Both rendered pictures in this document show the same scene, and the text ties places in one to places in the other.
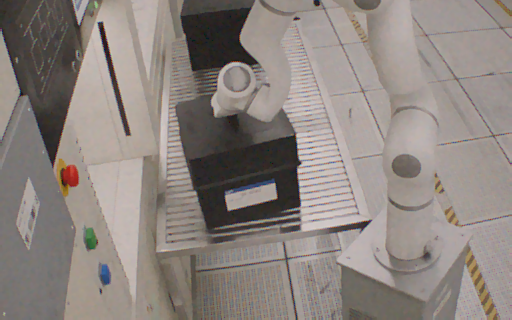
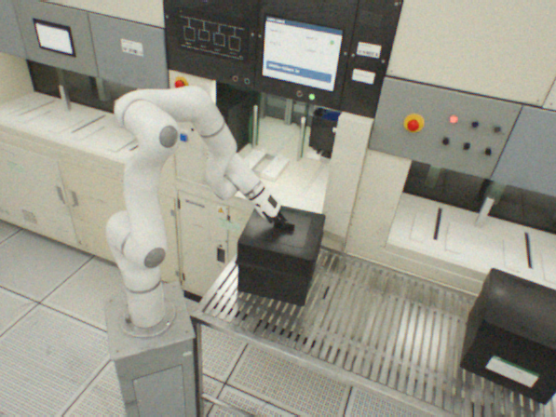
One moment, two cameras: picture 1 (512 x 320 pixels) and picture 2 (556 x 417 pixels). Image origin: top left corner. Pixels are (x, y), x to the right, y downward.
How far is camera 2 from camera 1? 2.20 m
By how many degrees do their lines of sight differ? 82
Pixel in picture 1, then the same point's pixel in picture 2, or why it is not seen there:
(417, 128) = (120, 219)
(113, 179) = (309, 207)
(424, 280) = (115, 306)
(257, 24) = not seen: hidden behind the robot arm
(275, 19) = not seen: hidden behind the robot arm
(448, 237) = (127, 342)
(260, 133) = (253, 230)
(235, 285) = (329, 383)
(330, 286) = not seen: outside the picture
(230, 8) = (489, 302)
